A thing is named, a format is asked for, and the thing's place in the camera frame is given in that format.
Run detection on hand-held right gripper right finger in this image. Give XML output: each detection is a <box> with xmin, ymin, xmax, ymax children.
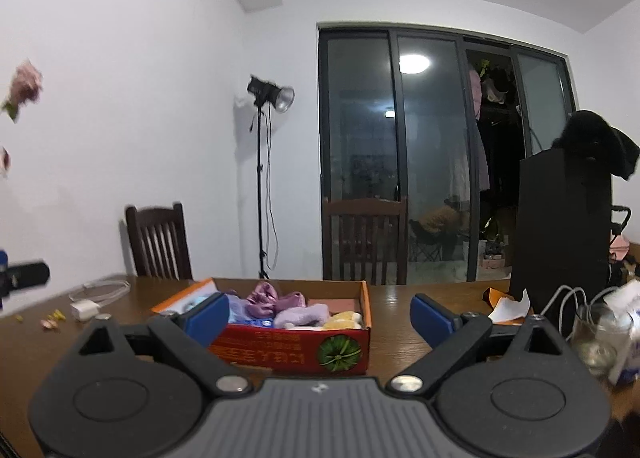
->
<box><xmin>388</xmin><ymin>293</ymin><xmax>566</xmax><ymax>396</ymax></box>

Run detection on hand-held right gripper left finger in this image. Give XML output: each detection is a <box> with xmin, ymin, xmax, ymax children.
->
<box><xmin>76</xmin><ymin>292</ymin><xmax>253</xmax><ymax>397</ymax></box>

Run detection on purple drawstring pouch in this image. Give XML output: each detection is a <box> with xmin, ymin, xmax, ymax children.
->
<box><xmin>227</xmin><ymin>290</ymin><xmax>252</xmax><ymax>325</ymax></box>

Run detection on pink satin scrunchie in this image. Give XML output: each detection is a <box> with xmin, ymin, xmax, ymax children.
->
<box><xmin>245</xmin><ymin>281</ymin><xmax>307</xmax><ymax>323</ymax></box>

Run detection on red orange cardboard box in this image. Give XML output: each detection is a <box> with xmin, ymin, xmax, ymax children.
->
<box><xmin>150</xmin><ymin>277</ymin><xmax>374</xmax><ymax>377</ymax></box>

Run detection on yellow white plush toy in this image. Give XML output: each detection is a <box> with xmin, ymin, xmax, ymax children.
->
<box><xmin>322</xmin><ymin>310</ymin><xmax>364</xmax><ymax>331</ymax></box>

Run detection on light purple fuzzy pouch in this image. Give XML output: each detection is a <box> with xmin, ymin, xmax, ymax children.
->
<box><xmin>273</xmin><ymin>303</ymin><xmax>331</xmax><ymax>330</ymax></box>

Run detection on pink layered sponge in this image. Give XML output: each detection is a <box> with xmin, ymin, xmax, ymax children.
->
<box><xmin>305</xmin><ymin>296</ymin><xmax>362</xmax><ymax>314</ymax></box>

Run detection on scattered dried petals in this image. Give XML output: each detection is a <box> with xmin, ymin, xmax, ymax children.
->
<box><xmin>14</xmin><ymin>308</ymin><xmax>66</xmax><ymax>331</ymax></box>

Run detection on white charger adapter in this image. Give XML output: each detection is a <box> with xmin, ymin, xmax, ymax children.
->
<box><xmin>69</xmin><ymin>301</ymin><xmax>101</xmax><ymax>323</ymax></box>

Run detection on dark wooden slatted chair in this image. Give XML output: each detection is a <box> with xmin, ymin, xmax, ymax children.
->
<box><xmin>125</xmin><ymin>202</ymin><xmax>194</xmax><ymax>281</ymax></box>
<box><xmin>322</xmin><ymin>196</ymin><xmax>409</xmax><ymax>287</ymax></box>

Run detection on black framed sliding glass door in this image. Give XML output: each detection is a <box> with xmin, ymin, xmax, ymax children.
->
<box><xmin>317</xmin><ymin>23</ymin><xmax>577</xmax><ymax>287</ymax></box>

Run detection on clear glass cup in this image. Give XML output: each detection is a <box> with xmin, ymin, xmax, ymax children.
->
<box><xmin>570</xmin><ymin>302</ymin><xmax>634</xmax><ymax>377</ymax></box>

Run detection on white plastic packaging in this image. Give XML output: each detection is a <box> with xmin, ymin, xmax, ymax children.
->
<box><xmin>602</xmin><ymin>280</ymin><xmax>640</xmax><ymax>387</ymax></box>

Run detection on hanging pink garment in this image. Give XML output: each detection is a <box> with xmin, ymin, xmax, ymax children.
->
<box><xmin>468</xmin><ymin>68</ymin><xmax>484</xmax><ymax>122</ymax></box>

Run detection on black studio light on stand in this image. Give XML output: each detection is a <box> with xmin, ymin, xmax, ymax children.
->
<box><xmin>247</xmin><ymin>74</ymin><xmax>296</xmax><ymax>281</ymax></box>

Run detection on black cloth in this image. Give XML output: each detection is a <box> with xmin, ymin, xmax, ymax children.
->
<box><xmin>549</xmin><ymin>110</ymin><xmax>640</xmax><ymax>182</ymax></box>

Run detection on white charger cable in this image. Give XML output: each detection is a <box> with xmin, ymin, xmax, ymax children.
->
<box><xmin>67</xmin><ymin>277</ymin><xmax>132</xmax><ymax>307</ymax></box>

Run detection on white cable in cup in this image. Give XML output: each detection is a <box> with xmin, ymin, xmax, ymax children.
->
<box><xmin>542</xmin><ymin>286</ymin><xmax>589</xmax><ymax>339</ymax></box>

